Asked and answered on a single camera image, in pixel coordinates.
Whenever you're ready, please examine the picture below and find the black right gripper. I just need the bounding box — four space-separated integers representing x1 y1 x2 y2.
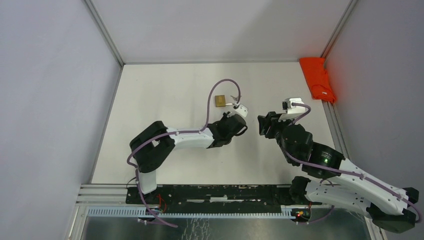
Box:
257 110 296 164

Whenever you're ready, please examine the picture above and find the silver key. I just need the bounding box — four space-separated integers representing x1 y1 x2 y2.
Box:
230 95 241 102

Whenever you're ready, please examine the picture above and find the large brass padlock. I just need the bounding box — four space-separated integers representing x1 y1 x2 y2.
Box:
214 95 233 108

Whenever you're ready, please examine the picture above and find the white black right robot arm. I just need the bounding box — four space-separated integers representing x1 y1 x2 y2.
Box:
257 111 424 234

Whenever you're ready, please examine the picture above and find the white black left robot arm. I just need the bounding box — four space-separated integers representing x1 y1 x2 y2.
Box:
127 112 248 204

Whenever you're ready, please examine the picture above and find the orange folded cloth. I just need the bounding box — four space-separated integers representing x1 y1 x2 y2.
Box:
299 57 337 104

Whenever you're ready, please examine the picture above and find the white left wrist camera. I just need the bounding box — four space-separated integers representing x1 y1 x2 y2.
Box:
233 104 248 118

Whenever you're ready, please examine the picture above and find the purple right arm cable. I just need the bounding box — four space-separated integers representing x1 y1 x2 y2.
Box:
280 102 422 225

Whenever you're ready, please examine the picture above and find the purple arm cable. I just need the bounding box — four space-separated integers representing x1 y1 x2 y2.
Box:
126 78 242 229
280 102 422 225

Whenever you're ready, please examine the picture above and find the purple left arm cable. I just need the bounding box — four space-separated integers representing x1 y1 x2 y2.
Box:
126 78 242 229

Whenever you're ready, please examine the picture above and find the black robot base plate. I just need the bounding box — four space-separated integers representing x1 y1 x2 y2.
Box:
125 184 310 214

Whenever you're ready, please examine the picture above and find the aluminium corner frame rail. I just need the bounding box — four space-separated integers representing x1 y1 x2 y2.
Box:
320 0 360 59

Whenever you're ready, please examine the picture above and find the white slotted cable duct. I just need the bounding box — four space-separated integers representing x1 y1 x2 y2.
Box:
86 206 301 220

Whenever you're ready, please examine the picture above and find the left aluminium frame rail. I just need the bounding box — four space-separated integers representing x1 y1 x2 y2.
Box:
82 0 125 68

